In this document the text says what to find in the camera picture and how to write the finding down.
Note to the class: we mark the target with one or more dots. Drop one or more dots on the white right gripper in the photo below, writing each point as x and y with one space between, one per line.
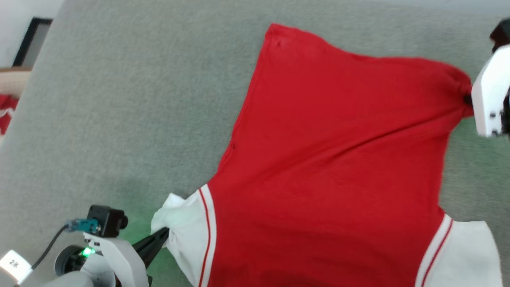
488 91

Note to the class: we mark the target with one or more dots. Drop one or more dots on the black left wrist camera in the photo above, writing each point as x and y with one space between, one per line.
105 219

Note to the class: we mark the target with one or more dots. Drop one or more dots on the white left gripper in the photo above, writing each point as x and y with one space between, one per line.
123 263

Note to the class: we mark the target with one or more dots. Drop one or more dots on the white paper label tag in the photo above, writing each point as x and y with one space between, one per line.
14 265

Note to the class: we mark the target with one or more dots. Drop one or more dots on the grey fabric sofa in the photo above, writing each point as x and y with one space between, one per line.
139 99

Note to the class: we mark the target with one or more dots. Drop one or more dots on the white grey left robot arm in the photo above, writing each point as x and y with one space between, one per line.
71 265

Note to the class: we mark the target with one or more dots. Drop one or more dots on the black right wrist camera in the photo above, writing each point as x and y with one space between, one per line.
502 36

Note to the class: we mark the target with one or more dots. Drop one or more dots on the beige perforated laundry basket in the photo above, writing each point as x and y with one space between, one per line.
12 81

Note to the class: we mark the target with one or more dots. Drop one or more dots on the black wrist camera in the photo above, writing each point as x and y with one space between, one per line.
502 36
105 219

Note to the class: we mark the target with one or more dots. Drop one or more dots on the black framed grey panel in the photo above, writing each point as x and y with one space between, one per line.
34 42

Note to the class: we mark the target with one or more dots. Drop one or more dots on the red and white shirt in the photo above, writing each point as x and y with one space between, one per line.
338 159

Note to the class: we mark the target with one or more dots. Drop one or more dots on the red white garment in basket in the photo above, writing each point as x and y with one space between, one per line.
6 109

